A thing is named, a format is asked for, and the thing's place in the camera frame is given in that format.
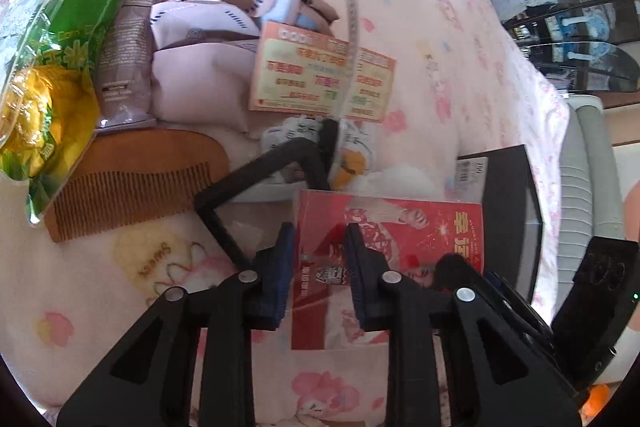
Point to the mauve hand cream tube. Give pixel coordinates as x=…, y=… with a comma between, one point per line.
x=130, y=47

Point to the pink printed blanket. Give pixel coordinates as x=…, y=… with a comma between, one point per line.
x=425, y=7

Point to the grey ribbed cushion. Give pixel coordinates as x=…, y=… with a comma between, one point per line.
x=590, y=157

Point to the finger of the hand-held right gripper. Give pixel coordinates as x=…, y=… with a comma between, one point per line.
x=455, y=269

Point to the green and yellow snack bag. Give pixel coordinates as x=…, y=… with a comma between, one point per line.
x=50, y=107

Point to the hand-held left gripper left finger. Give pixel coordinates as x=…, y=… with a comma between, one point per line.
x=277, y=277

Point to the pink stitched fabric pouch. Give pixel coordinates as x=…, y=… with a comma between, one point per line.
x=200, y=77

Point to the orange object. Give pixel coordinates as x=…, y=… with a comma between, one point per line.
x=597, y=399

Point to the black cardboard box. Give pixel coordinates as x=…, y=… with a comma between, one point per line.
x=510, y=187

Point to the orange printed coupon card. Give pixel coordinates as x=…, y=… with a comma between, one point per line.
x=300, y=77

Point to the clear plastic strip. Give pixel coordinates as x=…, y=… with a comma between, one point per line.
x=354, y=32

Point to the dark display shelf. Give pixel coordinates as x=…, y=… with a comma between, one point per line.
x=565, y=17

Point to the wooden comb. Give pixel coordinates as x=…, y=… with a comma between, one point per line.
x=140, y=187

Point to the pink and white panel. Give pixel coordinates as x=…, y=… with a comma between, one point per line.
x=631, y=217

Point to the white and red printed envelope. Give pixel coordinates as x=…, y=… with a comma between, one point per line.
x=400, y=217

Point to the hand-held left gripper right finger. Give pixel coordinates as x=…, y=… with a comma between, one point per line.
x=357, y=277

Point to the white plush toy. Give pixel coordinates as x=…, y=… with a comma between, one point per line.
x=350, y=157

